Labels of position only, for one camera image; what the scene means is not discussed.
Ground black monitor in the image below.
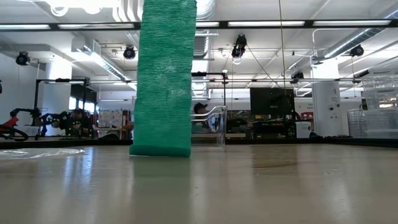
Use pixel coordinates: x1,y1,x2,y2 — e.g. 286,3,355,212
250,87,295,139

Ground hanging yellow cable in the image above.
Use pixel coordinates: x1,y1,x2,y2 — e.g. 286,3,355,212
277,0,289,100

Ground person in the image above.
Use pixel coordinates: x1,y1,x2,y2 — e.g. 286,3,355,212
192,102,215,134
57,108,95,138

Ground teal green bandage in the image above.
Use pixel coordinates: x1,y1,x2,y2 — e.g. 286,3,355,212
129,0,198,158

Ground clear plastic container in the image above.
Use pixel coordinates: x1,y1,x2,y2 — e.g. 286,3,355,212
190,105,228,147

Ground stacked clear plastic containers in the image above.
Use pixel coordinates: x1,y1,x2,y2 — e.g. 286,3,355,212
346,67,398,139

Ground clear plastic bag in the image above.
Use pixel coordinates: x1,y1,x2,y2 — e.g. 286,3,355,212
0,148,86,161

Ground black ceiling spotlight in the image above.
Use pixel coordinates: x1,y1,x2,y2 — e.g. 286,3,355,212
231,33,248,60
15,51,31,67
123,45,137,60
349,44,365,58

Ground white appliance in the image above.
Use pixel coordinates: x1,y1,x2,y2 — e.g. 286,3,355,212
295,121,312,139

